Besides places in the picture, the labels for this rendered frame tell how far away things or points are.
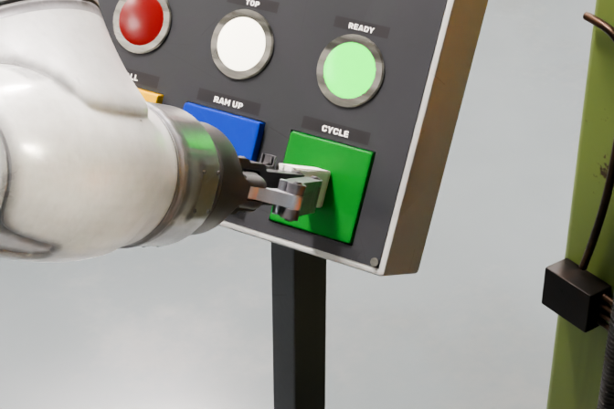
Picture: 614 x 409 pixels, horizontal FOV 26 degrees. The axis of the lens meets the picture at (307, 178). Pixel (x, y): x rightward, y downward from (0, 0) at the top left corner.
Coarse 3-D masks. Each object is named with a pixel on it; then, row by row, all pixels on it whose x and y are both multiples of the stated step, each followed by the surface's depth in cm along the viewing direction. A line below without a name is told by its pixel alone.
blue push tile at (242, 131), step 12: (192, 108) 110; (204, 108) 110; (204, 120) 110; (216, 120) 109; (228, 120) 109; (240, 120) 108; (252, 120) 108; (228, 132) 109; (240, 132) 108; (252, 132) 108; (240, 144) 108; (252, 144) 108; (252, 156) 108
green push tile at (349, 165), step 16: (288, 144) 107; (304, 144) 106; (320, 144) 106; (336, 144) 105; (288, 160) 107; (304, 160) 106; (320, 160) 106; (336, 160) 105; (352, 160) 104; (368, 160) 104; (336, 176) 105; (352, 176) 104; (368, 176) 104; (336, 192) 105; (352, 192) 104; (320, 208) 106; (336, 208) 105; (352, 208) 104; (288, 224) 107; (304, 224) 106; (320, 224) 105; (336, 224) 105; (352, 224) 104; (352, 240) 105
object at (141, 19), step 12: (132, 0) 114; (144, 0) 113; (156, 0) 113; (132, 12) 114; (144, 12) 113; (156, 12) 113; (120, 24) 114; (132, 24) 113; (144, 24) 113; (156, 24) 113; (132, 36) 113; (144, 36) 113; (156, 36) 113
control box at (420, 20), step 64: (192, 0) 112; (256, 0) 109; (320, 0) 107; (384, 0) 104; (448, 0) 102; (128, 64) 114; (192, 64) 111; (256, 64) 108; (320, 64) 106; (384, 64) 104; (448, 64) 104; (320, 128) 106; (384, 128) 104; (448, 128) 108; (384, 192) 104; (320, 256) 106; (384, 256) 103
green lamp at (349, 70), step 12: (336, 48) 105; (348, 48) 105; (360, 48) 105; (336, 60) 105; (348, 60) 105; (360, 60) 104; (372, 60) 104; (324, 72) 106; (336, 72) 105; (348, 72) 105; (360, 72) 104; (372, 72) 104; (336, 84) 105; (348, 84) 105; (360, 84) 104; (348, 96) 105
